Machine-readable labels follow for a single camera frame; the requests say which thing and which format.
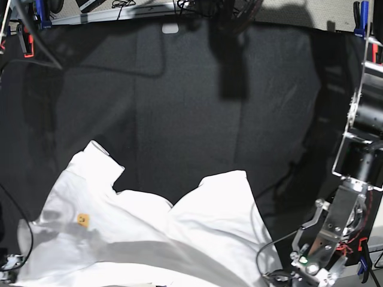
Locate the blue clamp near right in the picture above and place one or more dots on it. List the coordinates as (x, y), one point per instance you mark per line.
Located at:
(364, 260)

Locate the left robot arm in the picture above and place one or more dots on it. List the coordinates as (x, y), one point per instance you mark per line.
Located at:
(360, 152)

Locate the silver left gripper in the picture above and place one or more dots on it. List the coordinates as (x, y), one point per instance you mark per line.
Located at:
(320, 247)

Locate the orange black clamp far left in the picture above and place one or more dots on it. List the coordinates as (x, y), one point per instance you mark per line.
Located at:
(26, 40)

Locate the white printed t-shirt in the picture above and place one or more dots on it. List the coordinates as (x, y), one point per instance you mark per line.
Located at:
(90, 235)

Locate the blue clamp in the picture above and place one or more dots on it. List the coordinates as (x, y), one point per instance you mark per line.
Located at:
(361, 16)
(364, 260)

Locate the blue clamp far right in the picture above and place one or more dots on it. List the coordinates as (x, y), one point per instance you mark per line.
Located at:
(361, 16)

